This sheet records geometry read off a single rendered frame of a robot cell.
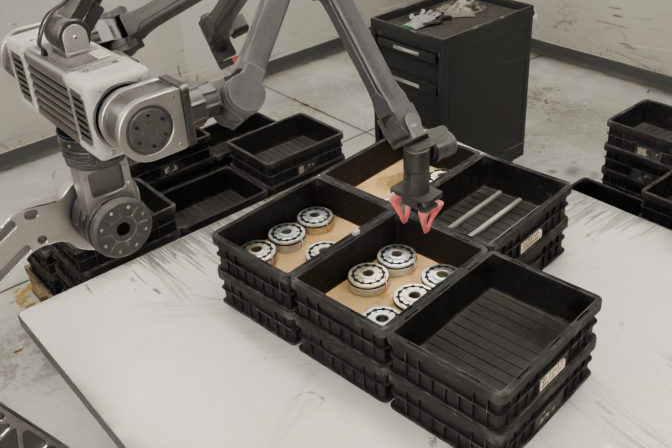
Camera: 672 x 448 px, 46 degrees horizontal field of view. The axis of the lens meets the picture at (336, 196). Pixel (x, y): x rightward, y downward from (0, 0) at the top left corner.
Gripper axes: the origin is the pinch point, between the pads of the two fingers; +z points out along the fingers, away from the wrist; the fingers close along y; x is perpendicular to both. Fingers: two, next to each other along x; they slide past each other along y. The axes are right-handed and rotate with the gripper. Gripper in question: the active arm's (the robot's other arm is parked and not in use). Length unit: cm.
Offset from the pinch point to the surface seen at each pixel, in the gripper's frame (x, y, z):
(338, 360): 19.5, 7.1, 32.0
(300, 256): 3.8, 36.6, 23.8
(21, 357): 44, 161, 109
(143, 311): 38, 65, 38
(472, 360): 6.0, -21.5, 23.5
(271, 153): -72, 140, 58
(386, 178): -42, 47, 23
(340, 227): -13.1, 38.3, 23.6
